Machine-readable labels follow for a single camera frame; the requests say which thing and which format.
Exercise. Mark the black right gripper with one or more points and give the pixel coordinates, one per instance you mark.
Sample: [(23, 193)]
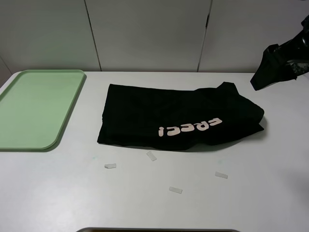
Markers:
[(284, 62)]

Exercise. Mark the black short sleeve t-shirt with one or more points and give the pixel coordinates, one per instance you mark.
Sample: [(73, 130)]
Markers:
[(177, 120)]

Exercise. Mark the light green plastic tray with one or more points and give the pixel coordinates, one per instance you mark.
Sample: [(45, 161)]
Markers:
[(35, 106)]

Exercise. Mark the white tape piece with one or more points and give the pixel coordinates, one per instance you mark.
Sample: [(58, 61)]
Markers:
[(221, 175), (110, 166), (151, 156), (176, 190)]

